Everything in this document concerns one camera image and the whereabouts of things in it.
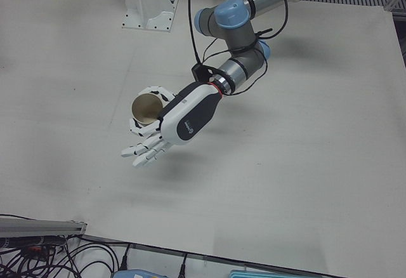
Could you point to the white grey robot hand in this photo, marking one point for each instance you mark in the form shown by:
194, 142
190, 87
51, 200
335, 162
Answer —
193, 113

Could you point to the brown paper cup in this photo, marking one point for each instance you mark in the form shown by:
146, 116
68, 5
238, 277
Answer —
146, 108

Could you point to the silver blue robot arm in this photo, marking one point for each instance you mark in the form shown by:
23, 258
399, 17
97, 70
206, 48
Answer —
234, 14

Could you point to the blue device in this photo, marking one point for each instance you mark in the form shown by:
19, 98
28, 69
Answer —
139, 274

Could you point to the teal plastic tray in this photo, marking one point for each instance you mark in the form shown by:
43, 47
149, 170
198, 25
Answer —
272, 275

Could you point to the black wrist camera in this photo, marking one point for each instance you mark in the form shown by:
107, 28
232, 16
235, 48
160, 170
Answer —
200, 71

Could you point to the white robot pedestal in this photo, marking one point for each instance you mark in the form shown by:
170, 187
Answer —
142, 5

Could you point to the aluminium rail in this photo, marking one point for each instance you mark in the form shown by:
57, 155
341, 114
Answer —
38, 226

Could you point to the black power strip red switch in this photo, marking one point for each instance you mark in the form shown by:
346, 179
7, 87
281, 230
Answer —
31, 241

